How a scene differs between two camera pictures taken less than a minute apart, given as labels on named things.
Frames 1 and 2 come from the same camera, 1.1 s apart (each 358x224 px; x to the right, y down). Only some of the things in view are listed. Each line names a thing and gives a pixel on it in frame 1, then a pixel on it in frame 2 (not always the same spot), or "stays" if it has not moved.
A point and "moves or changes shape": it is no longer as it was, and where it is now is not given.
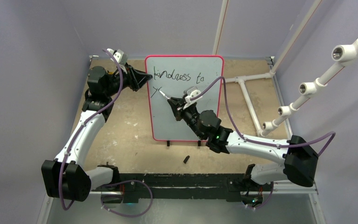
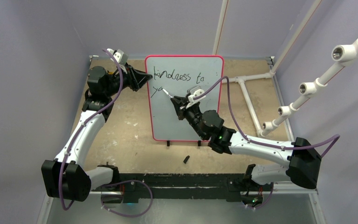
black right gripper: [179, 111] stays
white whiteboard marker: [163, 94] moves or changes shape
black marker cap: [186, 159] stays
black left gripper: [136, 79] stays
